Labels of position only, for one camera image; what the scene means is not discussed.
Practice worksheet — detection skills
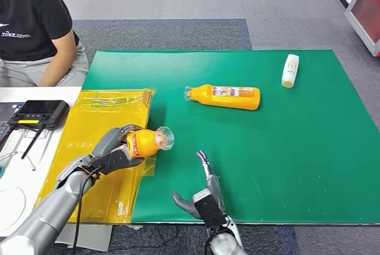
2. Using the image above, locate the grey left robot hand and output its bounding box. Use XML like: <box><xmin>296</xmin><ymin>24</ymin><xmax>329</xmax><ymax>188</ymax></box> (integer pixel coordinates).
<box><xmin>91</xmin><ymin>124</ymin><xmax>144</xmax><ymax>159</ymax></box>

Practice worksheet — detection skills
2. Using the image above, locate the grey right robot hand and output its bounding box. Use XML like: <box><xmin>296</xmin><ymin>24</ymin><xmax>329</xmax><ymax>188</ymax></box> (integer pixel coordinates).
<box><xmin>172</xmin><ymin>150</ymin><xmax>226</xmax><ymax>221</ymax></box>

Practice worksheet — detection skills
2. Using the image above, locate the orange detergent bottle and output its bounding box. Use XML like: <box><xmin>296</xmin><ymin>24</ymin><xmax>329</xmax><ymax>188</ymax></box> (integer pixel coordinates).
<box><xmin>126</xmin><ymin>125</ymin><xmax>175</xmax><ymax>159</ymax></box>
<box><xmin>183</xmin><ymin>84</ymin><xmax>261</xmax><ymax>111</ymax></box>

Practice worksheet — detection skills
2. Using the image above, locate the small white bottle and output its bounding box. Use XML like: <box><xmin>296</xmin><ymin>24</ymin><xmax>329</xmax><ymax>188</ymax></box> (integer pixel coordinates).
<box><xmin>281</xmin><ymin>53</ymin><xmax>300</xmax><ymax>89</ymax></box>

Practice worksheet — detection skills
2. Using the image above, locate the yellow plastic sheet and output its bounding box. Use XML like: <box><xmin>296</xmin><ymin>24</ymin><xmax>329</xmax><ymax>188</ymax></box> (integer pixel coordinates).
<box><xmin>34</xmin><ymin>87</ymin><xmax>157</xmax><ymax>225</ymax></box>

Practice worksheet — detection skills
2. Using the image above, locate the green mat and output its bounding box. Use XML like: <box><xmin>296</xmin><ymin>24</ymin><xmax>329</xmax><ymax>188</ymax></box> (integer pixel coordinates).
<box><xmin>82</xmin><ymin>49</ymin><xmax>380</xmax><ymax>225</ymax></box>

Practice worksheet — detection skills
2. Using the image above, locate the black remote controller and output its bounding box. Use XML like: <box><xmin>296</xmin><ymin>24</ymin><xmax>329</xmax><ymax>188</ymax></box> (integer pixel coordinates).
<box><xmin>0</xmin><ymin>100</ymin><xmax>70</xmax><ymax>160</ymax></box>

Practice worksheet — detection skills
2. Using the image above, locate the grey paper sheet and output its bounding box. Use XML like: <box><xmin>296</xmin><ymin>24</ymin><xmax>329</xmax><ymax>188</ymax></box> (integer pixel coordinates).
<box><xmin>55</xmin><ymin>223</ymin><xmax>113</xmax><ymax>253</ymax></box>

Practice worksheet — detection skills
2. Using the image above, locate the laptop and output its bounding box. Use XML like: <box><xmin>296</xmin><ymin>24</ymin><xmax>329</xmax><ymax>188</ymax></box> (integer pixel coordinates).
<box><xmin>0</xmin><ymin>102</ymin><xmax>24</xmax><ymax>141</ymax></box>

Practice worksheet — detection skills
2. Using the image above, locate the person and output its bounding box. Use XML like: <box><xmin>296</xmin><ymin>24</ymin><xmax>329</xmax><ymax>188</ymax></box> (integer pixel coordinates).
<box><xmin>0</xmin><ymin>0</ymin><xmax>89</xmax><ymax>88</ymax></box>

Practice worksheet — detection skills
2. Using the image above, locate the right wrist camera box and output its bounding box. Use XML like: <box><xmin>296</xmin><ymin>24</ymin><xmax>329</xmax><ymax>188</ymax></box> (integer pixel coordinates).
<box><xmin>193</xmin><ymin>188</ymin><xmax>228</xmax><ymax>229</ymax></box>

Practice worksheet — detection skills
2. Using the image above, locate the black cable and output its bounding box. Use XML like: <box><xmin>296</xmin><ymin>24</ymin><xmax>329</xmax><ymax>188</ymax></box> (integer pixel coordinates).
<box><xmin>72</xmin><ymin>165</ymin><xmax>103</xmax><ymax>255</ymax></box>

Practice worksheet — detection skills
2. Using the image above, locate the red cabinet with silver frame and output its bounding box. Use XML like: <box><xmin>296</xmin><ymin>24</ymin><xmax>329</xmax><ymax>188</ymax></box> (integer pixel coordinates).
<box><xmin>344</xmin><ymin>0</ymin><xmax>380</xmax><ymax>58</ymax></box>

